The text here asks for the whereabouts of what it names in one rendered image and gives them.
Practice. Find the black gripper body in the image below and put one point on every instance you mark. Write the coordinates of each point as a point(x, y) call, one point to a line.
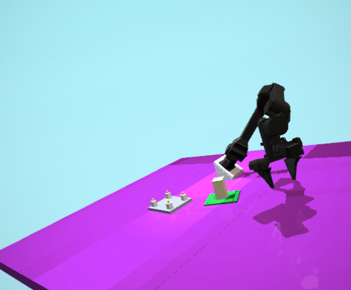
point(269, 157)

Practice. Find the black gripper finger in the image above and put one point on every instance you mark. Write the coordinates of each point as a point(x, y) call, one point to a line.
point(291, 165)
point(265, 174)

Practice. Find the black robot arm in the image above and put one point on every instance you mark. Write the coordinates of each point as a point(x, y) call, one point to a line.
point(270, 102)

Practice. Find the green board with square handle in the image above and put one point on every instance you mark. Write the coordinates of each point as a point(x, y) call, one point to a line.
point(221, 195)

